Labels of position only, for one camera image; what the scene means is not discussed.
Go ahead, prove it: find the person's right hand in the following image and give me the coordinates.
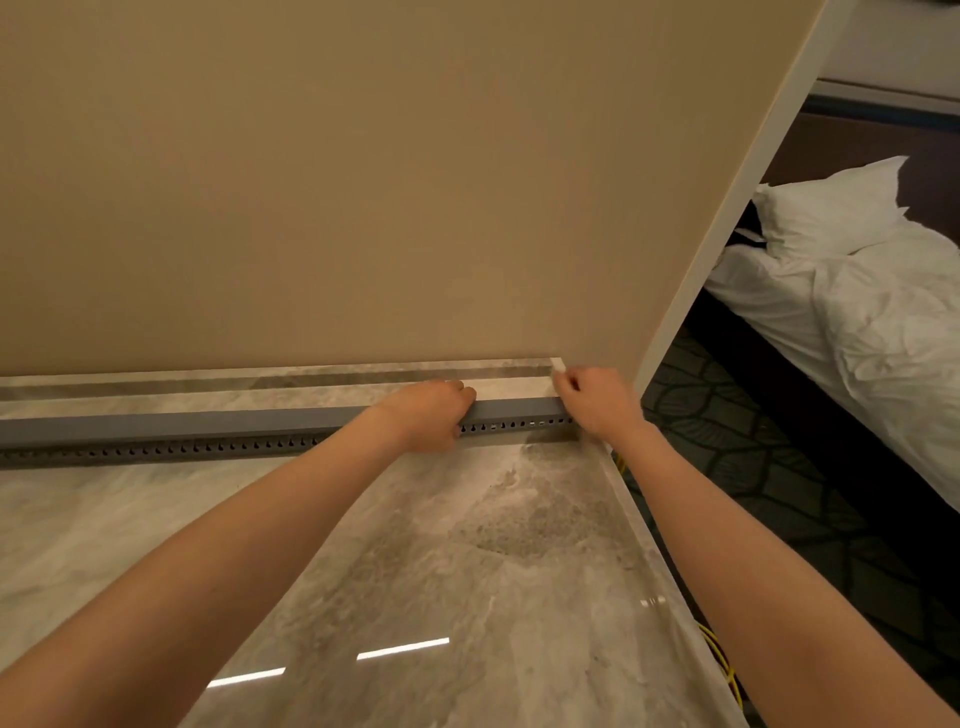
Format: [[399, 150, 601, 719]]
[[552, 366, 646, 442]]

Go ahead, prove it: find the person's left hand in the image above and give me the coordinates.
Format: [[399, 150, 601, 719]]
[[372, 379, 478, 455]]

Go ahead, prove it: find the grey perforated plastic trim strip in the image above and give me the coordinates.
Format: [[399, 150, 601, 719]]
[[0, 396, 577, 471]]

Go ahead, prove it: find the person's left forearm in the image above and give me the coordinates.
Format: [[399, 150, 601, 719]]
[[0, 408, 421, 728]]

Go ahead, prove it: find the person's right forearm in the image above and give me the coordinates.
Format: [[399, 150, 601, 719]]
[[613, 420, 960, 728]]

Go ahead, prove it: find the white rumpled duvet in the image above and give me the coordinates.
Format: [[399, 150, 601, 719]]
[[703, 221, 960, 514]]

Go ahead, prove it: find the white pillow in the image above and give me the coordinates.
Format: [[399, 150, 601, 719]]
[[750, 155, 912, 264]]

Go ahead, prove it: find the dark wooden headboard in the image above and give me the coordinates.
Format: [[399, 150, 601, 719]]
[[761, 111, 960, 249]]

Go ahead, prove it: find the dark wooden bed frame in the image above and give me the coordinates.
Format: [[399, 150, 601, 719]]
[[682, 288, 960, 624]]

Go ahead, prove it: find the yellow cable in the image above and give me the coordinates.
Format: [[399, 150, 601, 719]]
[[696, 622, 745, 714]]

